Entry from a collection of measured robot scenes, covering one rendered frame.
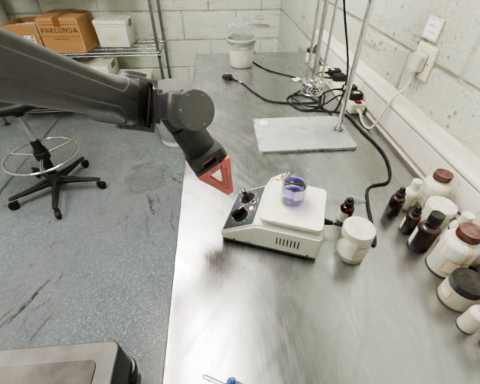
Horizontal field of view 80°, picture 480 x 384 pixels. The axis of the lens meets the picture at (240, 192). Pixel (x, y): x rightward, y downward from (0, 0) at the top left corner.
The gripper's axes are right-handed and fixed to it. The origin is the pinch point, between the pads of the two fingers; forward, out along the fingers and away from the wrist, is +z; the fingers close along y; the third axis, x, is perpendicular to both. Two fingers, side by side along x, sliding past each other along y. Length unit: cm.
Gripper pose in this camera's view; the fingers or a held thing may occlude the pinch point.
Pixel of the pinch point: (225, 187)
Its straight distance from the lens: 56.7
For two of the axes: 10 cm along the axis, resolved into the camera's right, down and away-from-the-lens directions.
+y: -3.2, -3.7, 8.7
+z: 4.8, 7.3, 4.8
